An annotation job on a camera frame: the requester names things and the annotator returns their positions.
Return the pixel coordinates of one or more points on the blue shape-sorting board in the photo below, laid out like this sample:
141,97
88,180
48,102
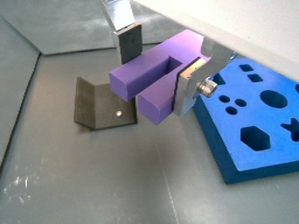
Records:
250,121

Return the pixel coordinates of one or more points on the black angled stand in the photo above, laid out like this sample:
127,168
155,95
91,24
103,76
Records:
99,108

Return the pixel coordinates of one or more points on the purple double-square block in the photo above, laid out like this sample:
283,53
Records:
147,77

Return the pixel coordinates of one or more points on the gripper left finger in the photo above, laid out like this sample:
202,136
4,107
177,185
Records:
126,29

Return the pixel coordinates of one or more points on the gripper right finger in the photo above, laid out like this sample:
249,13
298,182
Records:
194,80

